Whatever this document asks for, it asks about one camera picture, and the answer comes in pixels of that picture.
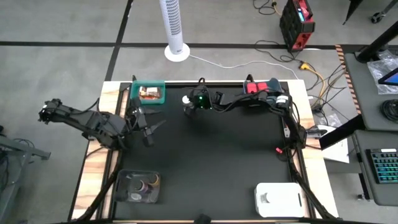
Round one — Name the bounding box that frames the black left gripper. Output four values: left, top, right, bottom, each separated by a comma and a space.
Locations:
123, 105, 167, 147

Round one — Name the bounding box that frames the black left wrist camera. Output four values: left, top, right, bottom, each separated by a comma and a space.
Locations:
128, 105, 143, 123

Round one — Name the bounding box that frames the black backlit keyboard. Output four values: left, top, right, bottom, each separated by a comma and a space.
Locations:
366, 148, 398, 184

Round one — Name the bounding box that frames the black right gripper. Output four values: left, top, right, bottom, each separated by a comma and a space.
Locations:
185, 86, 222, 118

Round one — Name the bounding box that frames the tablet screen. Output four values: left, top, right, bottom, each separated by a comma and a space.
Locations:
377, 67, 398, 86

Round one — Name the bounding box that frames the white plastic bin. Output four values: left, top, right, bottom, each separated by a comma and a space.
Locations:
254, 182, 306, 218

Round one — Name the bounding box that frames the black floor cable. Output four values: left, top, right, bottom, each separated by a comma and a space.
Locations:
252, 0, 280, 16
253, 39, 304, 63

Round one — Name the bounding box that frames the yellow extension cable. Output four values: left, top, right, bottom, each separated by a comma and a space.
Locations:
298, 62, 326, 105

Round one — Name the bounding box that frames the black table-level camera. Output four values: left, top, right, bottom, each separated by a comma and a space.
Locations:
194, 213, 213, 224

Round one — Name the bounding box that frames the black-cap purple-label spice jar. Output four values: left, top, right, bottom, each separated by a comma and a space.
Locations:
132, 179, 150, 202

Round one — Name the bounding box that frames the white fan cable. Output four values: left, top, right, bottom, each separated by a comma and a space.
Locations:
188, 54, 299, 80

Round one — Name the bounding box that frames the grey desk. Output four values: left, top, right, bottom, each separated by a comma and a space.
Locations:
343, 46, 398, 131
353, 129, 398, 207

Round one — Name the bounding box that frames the grey metal table frame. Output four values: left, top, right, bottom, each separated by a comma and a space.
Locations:
0, 124, 52, 224

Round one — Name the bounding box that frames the coiled black cable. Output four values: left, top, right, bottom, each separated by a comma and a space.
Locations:
381, 98, 398, 124

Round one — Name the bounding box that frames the white paper sheet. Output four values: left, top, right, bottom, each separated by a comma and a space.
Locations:
320, 124, 351, 164

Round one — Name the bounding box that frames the orange spice packet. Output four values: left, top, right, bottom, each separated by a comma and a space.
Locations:
139, 93, 162, 102

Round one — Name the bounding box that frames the red black power station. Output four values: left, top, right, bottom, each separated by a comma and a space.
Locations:
279, 0, 316, 52

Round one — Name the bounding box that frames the teal plastic bin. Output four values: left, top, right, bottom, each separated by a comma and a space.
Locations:
129, 80, 166, 105

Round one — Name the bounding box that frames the white tower fan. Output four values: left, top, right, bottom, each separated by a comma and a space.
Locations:
159, 0, 191, 62

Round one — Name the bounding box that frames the brown spice packet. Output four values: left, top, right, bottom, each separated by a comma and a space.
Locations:
139, 86, 161, 100

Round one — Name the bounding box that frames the clear plastic bin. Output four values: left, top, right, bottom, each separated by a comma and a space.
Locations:
113, 169, 161, 205

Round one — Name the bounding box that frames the black cable bundle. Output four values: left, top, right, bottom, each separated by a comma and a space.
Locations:
306, 62, 348, 114

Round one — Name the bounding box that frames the blue-grey plastic bin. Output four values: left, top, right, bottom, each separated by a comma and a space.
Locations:
243, 77, 284, 106

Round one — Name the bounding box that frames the striped desk edge tape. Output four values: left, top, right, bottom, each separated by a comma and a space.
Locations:
335, 44, 362, 115

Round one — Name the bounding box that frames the clear plastic bag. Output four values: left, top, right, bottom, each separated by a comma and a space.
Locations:
366, 49, 398, 96

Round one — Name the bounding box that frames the black chair base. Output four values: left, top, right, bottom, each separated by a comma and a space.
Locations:
341, 0, 398, 26

